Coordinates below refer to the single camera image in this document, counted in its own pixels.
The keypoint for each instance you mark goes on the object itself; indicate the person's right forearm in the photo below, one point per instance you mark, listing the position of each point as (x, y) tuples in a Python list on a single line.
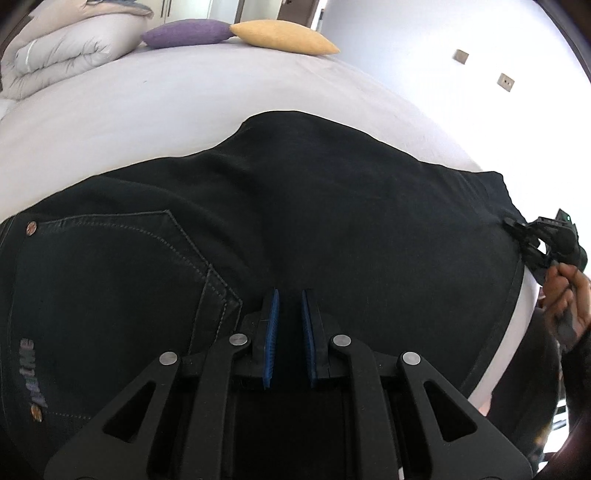
[(579, 378)]

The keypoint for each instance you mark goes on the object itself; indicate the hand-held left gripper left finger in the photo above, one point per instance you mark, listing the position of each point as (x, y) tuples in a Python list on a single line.
[(271, 339)]

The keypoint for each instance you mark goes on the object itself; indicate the brown door frame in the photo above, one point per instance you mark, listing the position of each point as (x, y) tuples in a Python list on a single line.
[(302, 9)]

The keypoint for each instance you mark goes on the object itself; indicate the yellow pillow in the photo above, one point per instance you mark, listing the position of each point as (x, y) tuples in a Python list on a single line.
[(281, 37)]

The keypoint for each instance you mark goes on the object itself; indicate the person's right hand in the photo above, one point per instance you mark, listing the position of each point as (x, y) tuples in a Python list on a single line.
[(568, 295)]

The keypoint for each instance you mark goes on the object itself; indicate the white bed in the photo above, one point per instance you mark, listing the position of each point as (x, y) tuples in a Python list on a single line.
[(184, 101)]

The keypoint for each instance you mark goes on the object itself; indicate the folded grey duvet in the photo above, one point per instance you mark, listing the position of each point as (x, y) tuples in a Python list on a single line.
[(64, 50)]

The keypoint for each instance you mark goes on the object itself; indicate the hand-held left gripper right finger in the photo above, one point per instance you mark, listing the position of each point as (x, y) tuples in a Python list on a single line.
[(308, 339)]

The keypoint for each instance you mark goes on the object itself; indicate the black denim pants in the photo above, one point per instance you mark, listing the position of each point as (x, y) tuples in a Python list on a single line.
[(332, 207)]

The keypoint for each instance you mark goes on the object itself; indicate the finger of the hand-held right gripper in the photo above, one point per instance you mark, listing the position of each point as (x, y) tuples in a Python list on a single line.
[(519, 227), (535, 261)]

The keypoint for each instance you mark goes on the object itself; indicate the purple pillow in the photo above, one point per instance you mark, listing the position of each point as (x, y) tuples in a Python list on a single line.
[(187, 33)]

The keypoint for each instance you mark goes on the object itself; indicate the wall socket plate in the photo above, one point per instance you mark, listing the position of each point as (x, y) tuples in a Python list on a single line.
[(506, 82)]

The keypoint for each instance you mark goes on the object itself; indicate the wall switch plate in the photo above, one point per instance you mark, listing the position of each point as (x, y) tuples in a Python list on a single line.
[(461, 56)]

